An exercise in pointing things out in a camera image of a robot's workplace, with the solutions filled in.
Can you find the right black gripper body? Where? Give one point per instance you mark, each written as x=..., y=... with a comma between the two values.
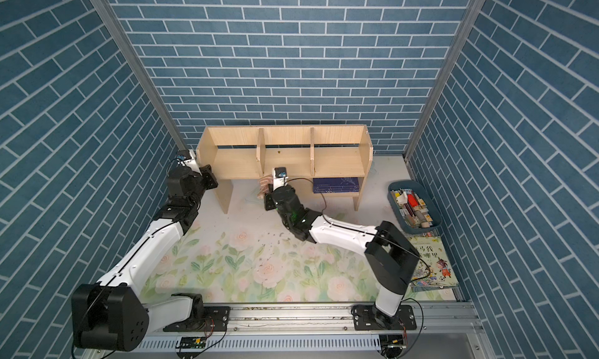
x=270, y=202

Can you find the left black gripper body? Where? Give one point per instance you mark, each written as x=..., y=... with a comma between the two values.
x=208, y=179

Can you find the light wooden bookshelf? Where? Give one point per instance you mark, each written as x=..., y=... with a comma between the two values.
x=307, y=151

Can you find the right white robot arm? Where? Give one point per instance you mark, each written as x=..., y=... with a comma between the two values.
x=392, y=258

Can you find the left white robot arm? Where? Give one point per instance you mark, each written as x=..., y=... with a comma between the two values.
x=108, y=315

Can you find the floral table mat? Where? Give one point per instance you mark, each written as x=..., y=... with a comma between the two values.
x=246, y=255

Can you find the dark blue book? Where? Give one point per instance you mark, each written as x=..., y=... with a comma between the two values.
x=337, y=185

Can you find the teal storage basket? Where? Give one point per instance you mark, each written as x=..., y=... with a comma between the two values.
x=413, y=221

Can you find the red box in basket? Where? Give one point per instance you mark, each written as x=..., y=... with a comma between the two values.
x=413, y=201

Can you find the green circuit board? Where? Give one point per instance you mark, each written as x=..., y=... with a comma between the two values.
x=191, y=343

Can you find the illustrated children's book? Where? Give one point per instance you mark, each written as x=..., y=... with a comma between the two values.
x=434, y=271

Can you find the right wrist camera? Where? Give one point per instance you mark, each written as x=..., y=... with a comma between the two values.
x=280, y=177

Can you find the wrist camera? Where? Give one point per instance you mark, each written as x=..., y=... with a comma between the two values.
x=188, y=158
x=280, y=177

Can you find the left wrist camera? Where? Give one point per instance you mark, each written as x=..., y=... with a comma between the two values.
x=188, y=158

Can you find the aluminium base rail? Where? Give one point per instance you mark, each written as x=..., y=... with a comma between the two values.
x=443, y=329

